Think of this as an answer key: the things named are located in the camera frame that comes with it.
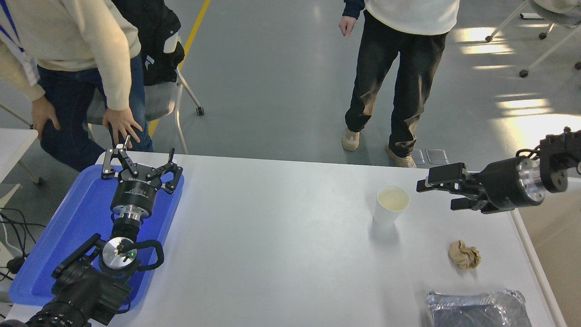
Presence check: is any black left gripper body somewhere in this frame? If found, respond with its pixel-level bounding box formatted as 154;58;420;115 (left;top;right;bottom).
110;166;162;212

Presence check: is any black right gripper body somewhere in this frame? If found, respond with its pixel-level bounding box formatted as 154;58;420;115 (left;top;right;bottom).
477;157;529;214

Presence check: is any white paper cup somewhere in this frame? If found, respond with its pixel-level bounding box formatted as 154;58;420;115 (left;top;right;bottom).
373;185;410;228

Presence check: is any person's left hand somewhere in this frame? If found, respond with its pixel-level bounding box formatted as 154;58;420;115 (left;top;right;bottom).
102;108;143;148

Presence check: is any person's right hand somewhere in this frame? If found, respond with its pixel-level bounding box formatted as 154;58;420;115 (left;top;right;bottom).
339;16;357;38
31;95;61;141

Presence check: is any crumpled tan paper ball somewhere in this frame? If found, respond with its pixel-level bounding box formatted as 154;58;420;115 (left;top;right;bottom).
448;240;482;271

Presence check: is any grey seat chair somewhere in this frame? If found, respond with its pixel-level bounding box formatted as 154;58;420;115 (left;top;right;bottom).
86;36;205;155

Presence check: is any blue plastic tray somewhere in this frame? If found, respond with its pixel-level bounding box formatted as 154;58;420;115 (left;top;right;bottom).
9;163;185;314

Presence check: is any large pale bin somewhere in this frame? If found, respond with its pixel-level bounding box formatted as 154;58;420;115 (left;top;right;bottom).
511;175;581;327

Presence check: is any silver foil tray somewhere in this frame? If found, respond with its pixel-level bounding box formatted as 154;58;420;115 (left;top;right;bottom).
424;289;532;327

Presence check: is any person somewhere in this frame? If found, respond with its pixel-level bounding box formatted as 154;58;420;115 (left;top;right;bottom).
339;0;460;168
0;0;155;172

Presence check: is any white side table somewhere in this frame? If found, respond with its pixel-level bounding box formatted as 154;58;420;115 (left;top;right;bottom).
0;128;46;187

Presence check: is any black jacket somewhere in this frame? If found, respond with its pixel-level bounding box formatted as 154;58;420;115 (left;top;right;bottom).
111;0;186;87

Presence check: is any white-legged wheeled chair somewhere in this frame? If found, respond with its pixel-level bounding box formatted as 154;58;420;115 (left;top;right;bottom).
485;0;581;79

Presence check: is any black cable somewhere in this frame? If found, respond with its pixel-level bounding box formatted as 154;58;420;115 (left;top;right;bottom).
0;207;46;259

